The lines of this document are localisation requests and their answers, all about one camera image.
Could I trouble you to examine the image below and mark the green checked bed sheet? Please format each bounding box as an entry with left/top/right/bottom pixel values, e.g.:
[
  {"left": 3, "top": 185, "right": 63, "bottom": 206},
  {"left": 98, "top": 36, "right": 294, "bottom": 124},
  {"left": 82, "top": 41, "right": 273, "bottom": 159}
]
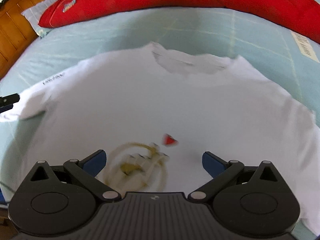
[{"left": 0, "top": 6, "right": 320, "bottom": 205}]

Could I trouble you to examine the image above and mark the grey checked pillow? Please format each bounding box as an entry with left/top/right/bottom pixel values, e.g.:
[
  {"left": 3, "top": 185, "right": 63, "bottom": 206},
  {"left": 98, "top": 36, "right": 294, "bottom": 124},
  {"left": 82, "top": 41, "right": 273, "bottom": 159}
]
[{"left": 21, "top": 0, "right": 83, "bottom": 37}]

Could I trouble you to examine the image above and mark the wooden headboard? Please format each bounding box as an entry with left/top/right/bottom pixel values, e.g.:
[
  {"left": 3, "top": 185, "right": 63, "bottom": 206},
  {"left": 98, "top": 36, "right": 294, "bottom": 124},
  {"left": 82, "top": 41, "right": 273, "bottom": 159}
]
[{"left": 0, "top": 0, "right": 75, "bottom": 78}]

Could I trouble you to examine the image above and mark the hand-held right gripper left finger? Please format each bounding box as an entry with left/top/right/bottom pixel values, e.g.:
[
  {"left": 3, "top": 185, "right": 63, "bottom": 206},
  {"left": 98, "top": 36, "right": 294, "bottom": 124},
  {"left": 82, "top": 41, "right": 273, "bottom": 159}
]
[{"left": 30, "top": 149, "right": 122, "bottom": 202}]

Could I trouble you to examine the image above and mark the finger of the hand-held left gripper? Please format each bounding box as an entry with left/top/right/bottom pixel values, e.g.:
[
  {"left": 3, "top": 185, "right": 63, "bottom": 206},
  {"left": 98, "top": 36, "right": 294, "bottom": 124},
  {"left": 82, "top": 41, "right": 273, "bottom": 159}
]
[{"left": 0, "top": 93, "right": 20, "bottom": 113}]

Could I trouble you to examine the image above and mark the white t-shirt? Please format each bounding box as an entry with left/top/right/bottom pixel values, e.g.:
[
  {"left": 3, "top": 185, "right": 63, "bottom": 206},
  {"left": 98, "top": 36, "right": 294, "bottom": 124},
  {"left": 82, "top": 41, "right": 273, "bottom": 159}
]
[{"left": 0, "top": 41, "right": 320, "bottom": 230}]

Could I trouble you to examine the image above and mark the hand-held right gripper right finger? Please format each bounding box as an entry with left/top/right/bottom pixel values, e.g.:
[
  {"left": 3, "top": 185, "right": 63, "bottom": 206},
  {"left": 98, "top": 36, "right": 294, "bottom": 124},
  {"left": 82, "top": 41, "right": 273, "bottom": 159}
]
[{"left": 187, "top": 151, "right": 285, "bottom": 203}]

